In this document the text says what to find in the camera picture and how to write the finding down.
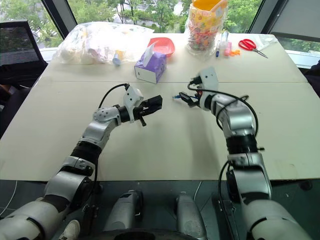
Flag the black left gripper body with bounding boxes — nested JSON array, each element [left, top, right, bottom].
[[129, 99, 151, 127]]

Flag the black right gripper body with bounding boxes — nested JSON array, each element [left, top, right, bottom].
[[187, 75, 205, 101]]

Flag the purple tissue box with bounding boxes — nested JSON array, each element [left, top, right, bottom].
[[134, 42, 167, 84]]

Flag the pink plastic bowl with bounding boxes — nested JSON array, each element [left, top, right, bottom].
[[147, 37, 176, 58]]

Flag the small blue yellow bottle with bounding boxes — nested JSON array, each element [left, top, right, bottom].
[[112, 49, 125, 67]]

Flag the bag of colourful candy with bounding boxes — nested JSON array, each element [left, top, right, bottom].
[[185, 0, 229, 60]]

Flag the clear bag of white items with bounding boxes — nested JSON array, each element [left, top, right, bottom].
[[55, 21, 155, 66]]

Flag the clear plastic wrapper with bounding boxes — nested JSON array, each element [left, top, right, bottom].
[[256, 34, 279, 52]]

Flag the silver robot leg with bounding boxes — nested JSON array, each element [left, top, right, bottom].
[[175, 191, 208, 240], [103, 189, 145, 233]]

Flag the person in dark clothes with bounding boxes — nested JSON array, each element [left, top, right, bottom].
[[303, 64, 320, 97]]

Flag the white shoe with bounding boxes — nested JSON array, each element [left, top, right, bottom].
[[57, 219, 81, 240]]

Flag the black mesh office chair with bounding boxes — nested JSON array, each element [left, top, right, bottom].
[[0, 20, 49, 88]]

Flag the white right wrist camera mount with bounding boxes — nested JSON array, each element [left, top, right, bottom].
[[197, 66, 219, 91]]

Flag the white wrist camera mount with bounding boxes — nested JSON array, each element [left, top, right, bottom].
[[122, 85, 145, 111], [197, 66, 219, 91]]

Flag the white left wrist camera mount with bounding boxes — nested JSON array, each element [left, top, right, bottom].
[[122, 85, 145, 111]]

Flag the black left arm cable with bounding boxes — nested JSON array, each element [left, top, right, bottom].
[[84, 83, 131, 208]]

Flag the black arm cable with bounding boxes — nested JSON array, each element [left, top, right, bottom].
[[84, 83, 131, 208], [187, 82, 260, 141]]

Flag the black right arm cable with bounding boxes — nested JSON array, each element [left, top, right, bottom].
[[187, 82, 260, 141]]

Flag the red handled scissors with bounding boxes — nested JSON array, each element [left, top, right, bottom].
[[238, 38, 269, 59]]

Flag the white floor cable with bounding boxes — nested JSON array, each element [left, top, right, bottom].
[[0, 179, 19, 218]]

